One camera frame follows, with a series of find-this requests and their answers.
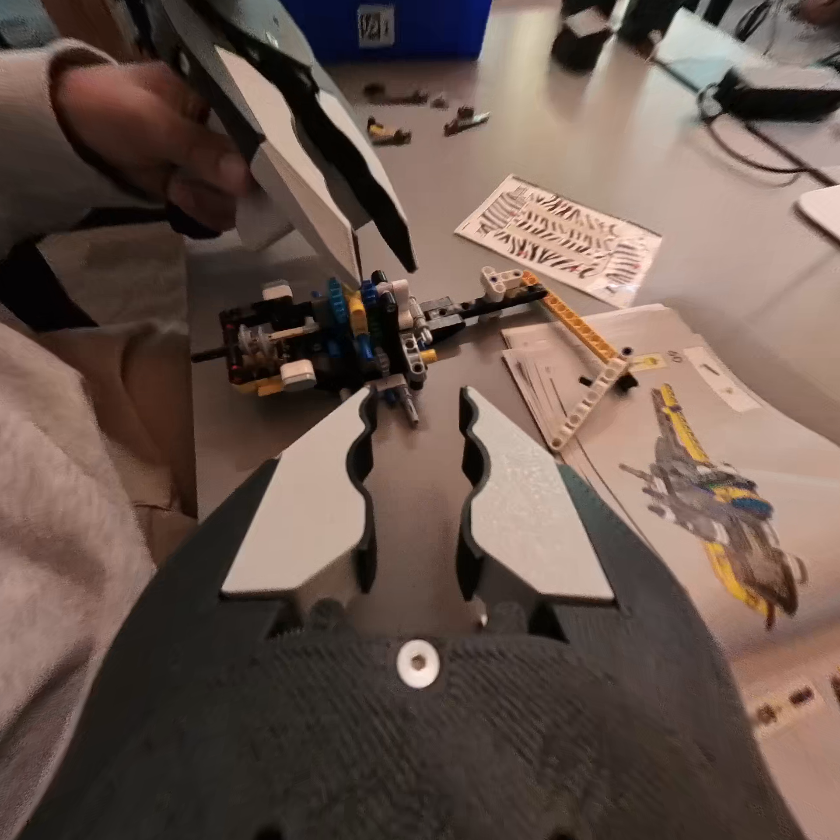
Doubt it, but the lego instruction booklet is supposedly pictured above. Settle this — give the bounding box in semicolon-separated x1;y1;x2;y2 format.
502;303;840;840

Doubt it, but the zebra striped sticker sheet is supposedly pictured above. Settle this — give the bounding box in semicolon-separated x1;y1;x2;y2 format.
454;174;664;309

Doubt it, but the blue plastic bin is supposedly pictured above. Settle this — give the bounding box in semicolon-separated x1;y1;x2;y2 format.
279;0;493;64

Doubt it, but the loose dark red lego piece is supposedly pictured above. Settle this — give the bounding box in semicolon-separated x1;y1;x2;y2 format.
443;105;491;137

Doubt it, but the black power adapter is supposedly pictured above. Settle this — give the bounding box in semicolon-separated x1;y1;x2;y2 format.
714;66;840;123

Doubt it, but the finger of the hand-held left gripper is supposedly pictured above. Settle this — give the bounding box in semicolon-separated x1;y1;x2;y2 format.
283;66;421;274
210;46;363;284

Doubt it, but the black cable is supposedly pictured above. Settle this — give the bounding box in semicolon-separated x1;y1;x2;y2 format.
697;85;837;189

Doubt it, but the loose yellow black lego piece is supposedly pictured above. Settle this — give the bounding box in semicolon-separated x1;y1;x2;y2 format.
366;117;414;147

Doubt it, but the multicoloured lego technic model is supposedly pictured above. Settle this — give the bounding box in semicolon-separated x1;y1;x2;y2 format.
190;266;637;454

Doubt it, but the person's grey sweater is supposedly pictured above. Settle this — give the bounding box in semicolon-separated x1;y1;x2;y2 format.
0;305;161;840

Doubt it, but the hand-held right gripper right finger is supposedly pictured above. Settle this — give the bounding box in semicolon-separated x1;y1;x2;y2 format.
457;386;618;609

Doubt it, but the small black box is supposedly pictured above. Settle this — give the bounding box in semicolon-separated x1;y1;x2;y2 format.
551;10;616;73

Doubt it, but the person's left hand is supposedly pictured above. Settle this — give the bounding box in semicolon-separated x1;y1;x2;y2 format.
54;62;253;229

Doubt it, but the white laptop stand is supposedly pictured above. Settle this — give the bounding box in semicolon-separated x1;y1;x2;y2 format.
794;185;840;245

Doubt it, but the person's left forearm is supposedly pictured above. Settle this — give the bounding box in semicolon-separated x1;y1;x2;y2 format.
0;38;135;263

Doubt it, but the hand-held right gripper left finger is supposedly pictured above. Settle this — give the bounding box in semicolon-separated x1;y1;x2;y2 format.
222;387;379;611

